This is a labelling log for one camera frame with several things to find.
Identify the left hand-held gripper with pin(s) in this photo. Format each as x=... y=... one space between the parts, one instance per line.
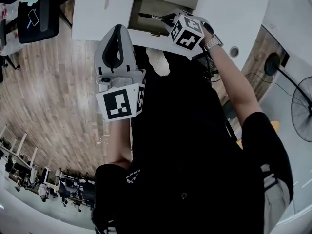
x=117 y=103

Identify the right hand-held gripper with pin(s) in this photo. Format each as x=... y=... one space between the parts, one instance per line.
x=187 y=35

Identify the black marker pen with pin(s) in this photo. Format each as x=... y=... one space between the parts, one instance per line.
x=148 y=15

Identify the cardboard box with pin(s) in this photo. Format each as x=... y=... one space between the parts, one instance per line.
x=146 y=23

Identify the person's left forearm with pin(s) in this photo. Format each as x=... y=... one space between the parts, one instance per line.
x=119 y=142

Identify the person's right forearm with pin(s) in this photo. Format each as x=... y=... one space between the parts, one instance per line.
x=234 y=82

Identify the black mesh office chair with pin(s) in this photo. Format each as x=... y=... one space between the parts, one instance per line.
x=39 y=23

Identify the silver wristwatch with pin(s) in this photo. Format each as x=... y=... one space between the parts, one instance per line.
x=213 y=43

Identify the white desk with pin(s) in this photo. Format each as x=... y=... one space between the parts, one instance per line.
x=231 y=13

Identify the black smartphone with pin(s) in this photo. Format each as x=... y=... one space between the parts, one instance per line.
x=33 y=17

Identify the person's black clothing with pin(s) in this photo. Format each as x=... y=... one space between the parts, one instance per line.
x=182 y=142

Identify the round wooden table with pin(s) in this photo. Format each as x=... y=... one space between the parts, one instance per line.
x=275 y=125

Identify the black standing fan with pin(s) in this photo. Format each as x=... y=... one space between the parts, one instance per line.
x=302 y=108

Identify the gray bag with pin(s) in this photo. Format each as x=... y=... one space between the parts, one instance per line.
x=275 y=199

